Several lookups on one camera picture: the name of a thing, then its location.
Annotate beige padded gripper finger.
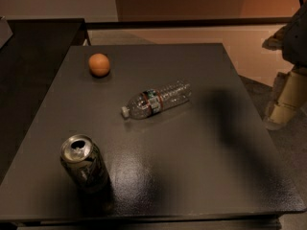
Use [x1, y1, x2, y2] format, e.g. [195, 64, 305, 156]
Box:
[264, 66, 307, 130]

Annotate clear plastic water bottle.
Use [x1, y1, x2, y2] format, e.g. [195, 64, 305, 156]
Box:
[121, 80, 192, 120]

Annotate open aluminium drink can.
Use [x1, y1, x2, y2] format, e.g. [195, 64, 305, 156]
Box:
[60, 134, 108, 194]

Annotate orange ball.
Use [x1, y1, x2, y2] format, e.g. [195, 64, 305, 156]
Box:
[88, 54, 110, 78]

